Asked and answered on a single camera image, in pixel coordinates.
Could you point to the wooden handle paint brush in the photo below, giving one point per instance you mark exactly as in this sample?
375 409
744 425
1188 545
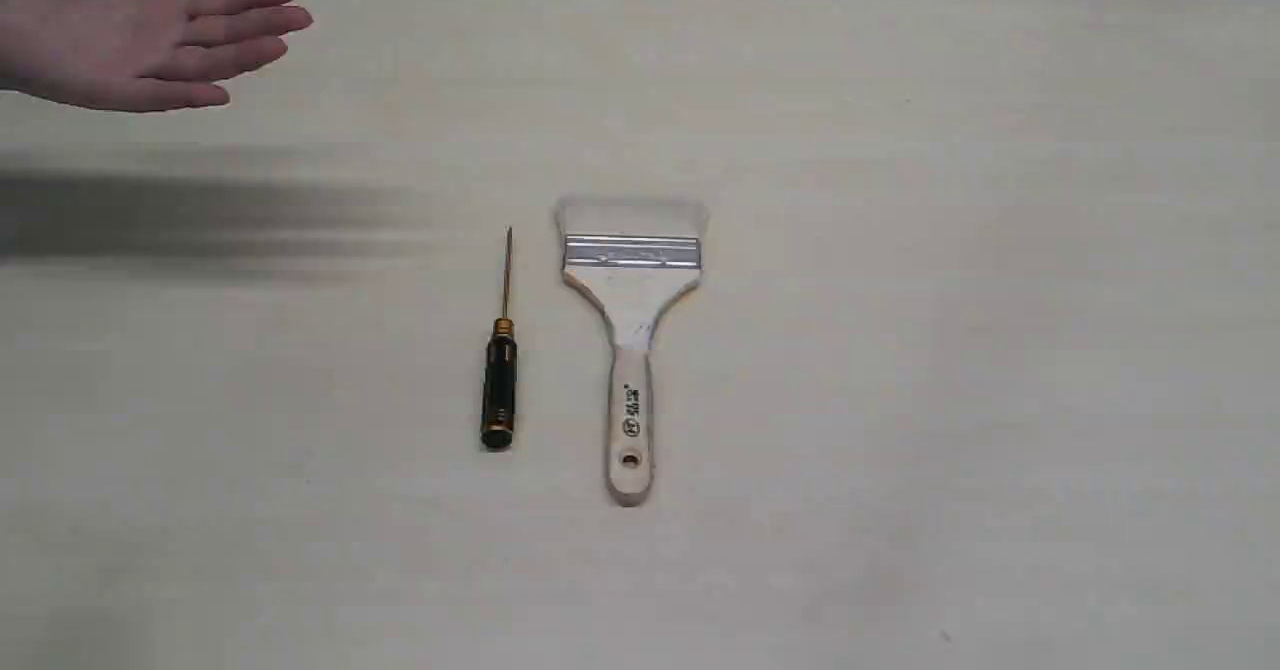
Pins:
632 260

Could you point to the bare human hand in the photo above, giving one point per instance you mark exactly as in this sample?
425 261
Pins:
141 56

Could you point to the black gold precision screwdriver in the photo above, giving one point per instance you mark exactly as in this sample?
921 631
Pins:
501 368

